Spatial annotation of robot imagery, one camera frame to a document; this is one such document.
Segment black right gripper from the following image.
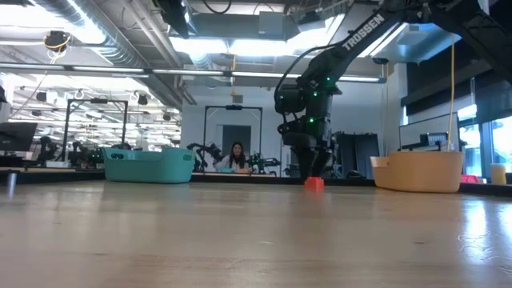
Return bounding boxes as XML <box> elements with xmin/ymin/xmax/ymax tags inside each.
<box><xmin>274</xmin><ymin>82</ymin><xmax>341</xmax><ymax>179</ymax></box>

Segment small orange block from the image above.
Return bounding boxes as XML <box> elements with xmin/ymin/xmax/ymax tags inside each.
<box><xmin>303</xmin><ymin>176</ymin><xmax>325</xmax><ymax>192</ymax></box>

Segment black cabinet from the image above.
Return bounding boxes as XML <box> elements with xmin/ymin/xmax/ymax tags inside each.
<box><xmin>334</xmin><ymin>131</ymin><xmax>380</xmax><ymax>179</ymax></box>

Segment person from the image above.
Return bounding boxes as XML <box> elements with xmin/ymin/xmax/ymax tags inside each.
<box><xmin>218</xmin><ymin>142</ymin><xmax>251</xmax><ymax>173</ymax></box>

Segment grey door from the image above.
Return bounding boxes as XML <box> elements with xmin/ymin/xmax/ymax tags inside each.
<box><xmin>221</xmin><ymin>125</ymin><xmax>252</xmax><ymax>161</ymax></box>

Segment yellow plastic bin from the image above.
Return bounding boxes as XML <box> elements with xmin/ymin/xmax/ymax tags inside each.
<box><xmin>370</xmin><ymin>150</ymin><xmax>465</xmax><ymax>194</ymax></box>

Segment black background equipment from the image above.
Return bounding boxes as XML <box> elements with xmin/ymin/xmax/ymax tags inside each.
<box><xmin>399</xmin><ymin>131</ymin><xmax>467</xmax><ymax>155</ymax></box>

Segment teal plastic bin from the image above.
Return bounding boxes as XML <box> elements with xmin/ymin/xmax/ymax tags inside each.
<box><xmin>102</xmin><ymin>146</ymin><xmax>196</xmax><ymax>184</ymax></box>

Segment yellow cup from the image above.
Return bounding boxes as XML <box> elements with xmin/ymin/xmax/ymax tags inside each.
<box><xmin>490</xmin><ymin>162</ymin><xmax>507</xmax><ymax>186</ymax></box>

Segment black monitor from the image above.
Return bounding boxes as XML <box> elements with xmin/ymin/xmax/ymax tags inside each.
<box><xmin>0</xmin><ymin>122</ymin><xmax>38</xmax><ymax>152</ymax></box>

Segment black table frame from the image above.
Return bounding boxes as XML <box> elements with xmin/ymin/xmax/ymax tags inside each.
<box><xmin>0</xmin><ymin>170</ymin><xmax>512</xmax><ymax>197</ymax></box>

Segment black camera cable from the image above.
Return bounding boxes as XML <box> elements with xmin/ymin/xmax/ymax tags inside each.
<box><xmin>274</xmin><ymin>43</ymin><xmax>337</xmax><ymax>105</ymax></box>
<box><xmin>202</xmin><ymin>0</ymin><xmax>233</xmax><ymax>15</ymax></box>

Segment black gantry frame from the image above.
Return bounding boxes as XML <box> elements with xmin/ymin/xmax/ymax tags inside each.
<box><xmin>62</xmin><ymin>98</ymin><xmax>129</xmax><ymax>161</ymax></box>
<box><xmin>202</xmin><ymin>105</ymin><xmax>264</xmax><ymax>173</ymax></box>

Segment black ceiling cable reel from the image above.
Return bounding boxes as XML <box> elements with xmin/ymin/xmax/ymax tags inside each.
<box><xmin>42</xmin><ymin>30</ymin><xmax>72</xmax><ymax>54</ymax></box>

